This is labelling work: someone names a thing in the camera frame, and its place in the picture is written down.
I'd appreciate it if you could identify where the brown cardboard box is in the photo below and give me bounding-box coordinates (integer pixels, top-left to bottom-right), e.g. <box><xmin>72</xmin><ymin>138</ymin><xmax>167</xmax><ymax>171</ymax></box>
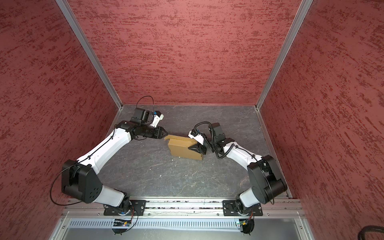
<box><xmin>164</xmin><ymin>135</ymin><xmax>203</xmax><ymax>161</ymax></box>

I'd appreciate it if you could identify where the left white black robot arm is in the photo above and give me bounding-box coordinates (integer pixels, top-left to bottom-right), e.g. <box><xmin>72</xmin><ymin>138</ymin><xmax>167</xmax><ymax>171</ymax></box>
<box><xmin>61</xmin><ymin>121</ymin><xmax>168</xmax><ymax>209</ymax></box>

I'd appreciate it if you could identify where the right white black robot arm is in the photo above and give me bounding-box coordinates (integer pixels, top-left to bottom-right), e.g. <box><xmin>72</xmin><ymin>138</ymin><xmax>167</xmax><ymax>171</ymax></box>
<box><xmin>189</xmin><ymin>135</ymin><xmax>288</xmax><ymax>211</ymax></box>

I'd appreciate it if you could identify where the right small circuit board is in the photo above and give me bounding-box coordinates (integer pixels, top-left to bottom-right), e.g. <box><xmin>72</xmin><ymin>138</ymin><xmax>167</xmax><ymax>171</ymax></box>
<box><xmin>237</xmin><ymin>220</ymin><xmax>250</xmax><ymax>228</ymax></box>

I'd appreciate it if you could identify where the small circuit board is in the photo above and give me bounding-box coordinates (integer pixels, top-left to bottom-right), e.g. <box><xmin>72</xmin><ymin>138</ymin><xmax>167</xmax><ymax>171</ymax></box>
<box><xmin>113</xmin><ymin>219</ymin><xmax>132</xmax><ymax>228</ymax></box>
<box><xmin>237</xmin><ymin>220</ymin><xmax>250</xmax><ymax>228</ymax></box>

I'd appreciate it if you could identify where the left small circuit board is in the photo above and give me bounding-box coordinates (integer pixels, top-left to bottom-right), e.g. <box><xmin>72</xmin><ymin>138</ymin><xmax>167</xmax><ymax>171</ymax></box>
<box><xmin>113</xmin><ymin>219</ymin><xmax>132</xmax><ymax>228</ymax></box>

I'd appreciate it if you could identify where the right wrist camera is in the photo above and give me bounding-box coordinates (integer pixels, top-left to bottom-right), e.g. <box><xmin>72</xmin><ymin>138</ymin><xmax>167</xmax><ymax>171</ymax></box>
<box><xmin>188</xmin><ymin>122</ymin><xmax>227</xmax><ymax>146</ymax></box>

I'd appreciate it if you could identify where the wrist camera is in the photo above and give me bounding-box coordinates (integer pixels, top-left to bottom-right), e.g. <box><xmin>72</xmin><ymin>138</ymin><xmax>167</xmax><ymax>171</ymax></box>
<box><xmin>188</xmin><ymin>122</ymin><xmax>227</xmax><ymax>146</ymax></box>
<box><xmin>130</xmin><ymin>107</ymin><xmax>165</xmax><ymax>128</ymax></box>

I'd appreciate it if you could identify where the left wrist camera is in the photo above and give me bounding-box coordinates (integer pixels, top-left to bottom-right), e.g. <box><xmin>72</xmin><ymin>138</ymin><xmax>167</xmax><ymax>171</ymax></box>
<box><xmin>130</xmin><ymin>107</ymin><xmax>165</xmax><ymax>128</ymax></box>

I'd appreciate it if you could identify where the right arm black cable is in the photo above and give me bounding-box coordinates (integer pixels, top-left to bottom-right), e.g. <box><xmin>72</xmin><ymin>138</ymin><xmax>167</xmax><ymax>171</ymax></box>
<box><xmin>193</xmin><ymin>121</ymin><xmax>275</xmax><ymax>205</ymax></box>

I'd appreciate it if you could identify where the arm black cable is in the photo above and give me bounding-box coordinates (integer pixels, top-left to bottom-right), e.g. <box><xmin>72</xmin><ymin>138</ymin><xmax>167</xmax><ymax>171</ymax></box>
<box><xmin>193</xmin><ymin>121</ymin><xmax>275</xmax><ymax>205</ymax></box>
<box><xmin>49</xmin><ymin>95</ymin><xmax>156</xmax><ymax>207</ymax></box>

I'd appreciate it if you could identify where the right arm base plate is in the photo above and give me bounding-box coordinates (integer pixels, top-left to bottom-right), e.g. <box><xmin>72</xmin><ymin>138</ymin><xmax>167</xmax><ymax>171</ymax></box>
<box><xmin>222</xmin><ymin>200</ymin><xmax>263</xmax><ymax>217</ymax></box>

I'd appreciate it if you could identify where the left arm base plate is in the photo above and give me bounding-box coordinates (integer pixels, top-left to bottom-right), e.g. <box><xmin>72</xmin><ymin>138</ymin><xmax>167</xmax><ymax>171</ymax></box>
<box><xmin>103</xmin><ymin>200</ymin><xmax>147</xmax><ymax>217</ymax></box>

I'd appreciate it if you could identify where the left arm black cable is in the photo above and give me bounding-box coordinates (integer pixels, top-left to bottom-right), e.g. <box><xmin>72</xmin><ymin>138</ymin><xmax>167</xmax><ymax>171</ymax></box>
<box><xmin>49</xmin><ymin>95</ymin><xmax>156</xmax><ymax>207</ymax></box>

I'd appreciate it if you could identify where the aluminium front rail frame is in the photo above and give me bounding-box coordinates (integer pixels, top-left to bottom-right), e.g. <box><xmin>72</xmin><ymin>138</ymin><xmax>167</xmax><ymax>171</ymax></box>
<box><xmin>50</xmin><ymin>197</ymin><xmax>314</xmax><ymax>240</ymax></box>

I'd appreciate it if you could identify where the left aluminium corner post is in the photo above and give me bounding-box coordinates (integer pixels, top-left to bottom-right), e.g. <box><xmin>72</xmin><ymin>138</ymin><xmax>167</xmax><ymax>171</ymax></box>
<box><xmin>56</xmin><ymin>0</ymin><xmax>124</xmax><ymax>110</ymax></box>

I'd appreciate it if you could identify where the aluminium corner post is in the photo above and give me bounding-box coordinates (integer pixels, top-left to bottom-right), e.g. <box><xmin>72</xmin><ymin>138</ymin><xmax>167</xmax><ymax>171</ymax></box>
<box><xmin>256</xmin><ymin>0</ymin><xmax>313</xmax><ymax>112</ymax></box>
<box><xmin>56</xmin><ymin>0</ymin><xmax>124</xmax><ymax>110</ymax></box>

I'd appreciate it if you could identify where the right aluminium corner post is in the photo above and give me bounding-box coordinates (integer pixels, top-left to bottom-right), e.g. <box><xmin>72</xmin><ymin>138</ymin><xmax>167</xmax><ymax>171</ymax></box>
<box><xmin>256</xmin><ymin>0</ymin><xmax>313</xmax><ymax>112</ymax></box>

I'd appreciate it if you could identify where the black cable bundle corner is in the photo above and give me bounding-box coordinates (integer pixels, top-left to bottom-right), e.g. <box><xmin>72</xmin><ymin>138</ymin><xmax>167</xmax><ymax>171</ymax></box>
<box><xmin>357</xmin><ymin>224</ymin><xmax>384</xmax><ymax>240</ymax></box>

